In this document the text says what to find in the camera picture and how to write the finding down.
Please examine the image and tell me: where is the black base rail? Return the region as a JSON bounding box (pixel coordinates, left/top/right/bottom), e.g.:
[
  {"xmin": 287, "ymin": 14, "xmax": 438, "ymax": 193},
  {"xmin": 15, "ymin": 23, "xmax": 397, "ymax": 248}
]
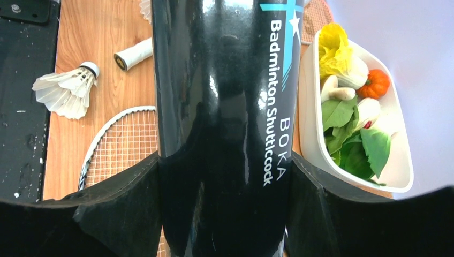
[{"xmin": 1, "ymin": 1, "xmax": 61, "ymax": 203}]

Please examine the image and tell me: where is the white vegetable tray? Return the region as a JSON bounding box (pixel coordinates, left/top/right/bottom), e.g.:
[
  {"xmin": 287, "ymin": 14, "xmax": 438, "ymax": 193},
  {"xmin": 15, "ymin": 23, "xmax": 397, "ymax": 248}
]
[{"xmin": 298, "ymin": 30, "xmax": 414, "ymax": 193}]

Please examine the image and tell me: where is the toy pumpkin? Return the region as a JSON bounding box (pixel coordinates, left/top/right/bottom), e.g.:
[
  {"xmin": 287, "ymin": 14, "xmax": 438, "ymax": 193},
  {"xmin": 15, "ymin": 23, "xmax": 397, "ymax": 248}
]
[{"xmin": 356, "ymin": 69, "xmax": 390, "ymax": 100}]

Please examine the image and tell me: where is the shuttlecock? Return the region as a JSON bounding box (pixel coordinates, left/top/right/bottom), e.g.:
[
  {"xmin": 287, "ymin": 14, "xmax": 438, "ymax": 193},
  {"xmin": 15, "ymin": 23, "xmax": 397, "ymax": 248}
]
[
  {"xmin": 32, "ymin": 62, "xmax": 100, "ymax": 119},
  {"xmin": 139, "ymin": 0, "xmax": 152, "ymax": 24}
]

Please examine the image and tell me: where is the white racket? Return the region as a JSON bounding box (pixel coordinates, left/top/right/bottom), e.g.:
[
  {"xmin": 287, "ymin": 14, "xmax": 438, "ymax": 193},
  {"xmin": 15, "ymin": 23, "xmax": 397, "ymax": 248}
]
[
  {"xmin": 301, "ymin": 0, "xmax": 334, "ymax": 46},
  {"xmin": 76, "ymin": 105, "xmax": 170, "ymax": 256}
]

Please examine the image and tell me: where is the white racket lower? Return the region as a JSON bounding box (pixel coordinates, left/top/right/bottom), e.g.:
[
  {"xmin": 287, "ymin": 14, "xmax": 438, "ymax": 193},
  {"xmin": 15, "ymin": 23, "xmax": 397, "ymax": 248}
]
[{"xmin": 76, "ymin": 105, "xmax": 170, "ymax": 256}]

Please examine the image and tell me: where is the toy mushroom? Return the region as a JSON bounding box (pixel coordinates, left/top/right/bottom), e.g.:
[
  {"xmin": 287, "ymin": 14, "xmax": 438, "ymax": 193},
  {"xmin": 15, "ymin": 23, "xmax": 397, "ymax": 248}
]
[{"xmin": 321, "ymin": 75, "xmax": 356, "ymax": 103}]

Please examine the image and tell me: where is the toy green leaf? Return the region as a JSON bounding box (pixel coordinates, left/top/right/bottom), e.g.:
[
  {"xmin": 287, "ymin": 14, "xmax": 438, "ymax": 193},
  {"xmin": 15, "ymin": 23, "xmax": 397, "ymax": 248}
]
[{"xmin": 321, "ymin": 96, "xmax": 359, "ymax": 155}]

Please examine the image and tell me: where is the pink racket rear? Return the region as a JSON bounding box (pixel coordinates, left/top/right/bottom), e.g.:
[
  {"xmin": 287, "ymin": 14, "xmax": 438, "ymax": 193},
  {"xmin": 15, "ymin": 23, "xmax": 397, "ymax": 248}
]
[{"xmin": 113, "ymin": 37, "xmax": 153, "ymax": 71}]

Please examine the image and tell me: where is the toy bok choy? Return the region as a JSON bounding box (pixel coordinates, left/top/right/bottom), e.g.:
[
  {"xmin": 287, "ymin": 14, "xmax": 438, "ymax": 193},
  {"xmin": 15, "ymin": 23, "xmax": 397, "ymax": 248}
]
[{"xmin": 335, "ymin": 98, "xmax": 399, "ymax": 182}]

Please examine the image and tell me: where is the black shuttlecock tube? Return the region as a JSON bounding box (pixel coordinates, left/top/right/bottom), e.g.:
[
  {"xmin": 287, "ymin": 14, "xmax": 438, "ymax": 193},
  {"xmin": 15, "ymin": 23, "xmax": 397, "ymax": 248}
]
[{"xmin": 151, "ymin": 0, "xmax": 305, "ymax": 256}]

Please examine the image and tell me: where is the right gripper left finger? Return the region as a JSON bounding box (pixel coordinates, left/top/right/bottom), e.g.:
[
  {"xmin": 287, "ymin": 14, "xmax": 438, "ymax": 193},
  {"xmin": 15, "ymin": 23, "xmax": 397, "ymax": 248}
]
[{"xmin": 1, "ymin": 153, "xmax": 162, "ymax": 256}]

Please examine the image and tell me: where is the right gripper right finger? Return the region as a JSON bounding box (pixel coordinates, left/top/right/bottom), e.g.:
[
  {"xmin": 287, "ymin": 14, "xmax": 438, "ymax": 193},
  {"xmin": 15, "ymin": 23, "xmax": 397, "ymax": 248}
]
[{"xmin": 285, "ymin": 153, "xmax": 453, "ymax": 256}]

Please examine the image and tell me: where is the white racket upper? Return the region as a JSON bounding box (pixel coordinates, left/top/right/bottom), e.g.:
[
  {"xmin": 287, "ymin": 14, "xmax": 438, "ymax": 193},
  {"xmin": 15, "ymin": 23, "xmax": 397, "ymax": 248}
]
[{"xmin": 301, "ymin": 0, "xmax": 334, "ymax": 46}]

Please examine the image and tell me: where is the toy napa cabbage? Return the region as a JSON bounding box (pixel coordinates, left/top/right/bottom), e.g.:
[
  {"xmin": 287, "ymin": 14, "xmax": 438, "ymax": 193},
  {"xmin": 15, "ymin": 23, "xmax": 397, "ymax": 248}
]
[{"xmin": 318, "ymin": 22, "xmax": 369, "ymax": 90}]

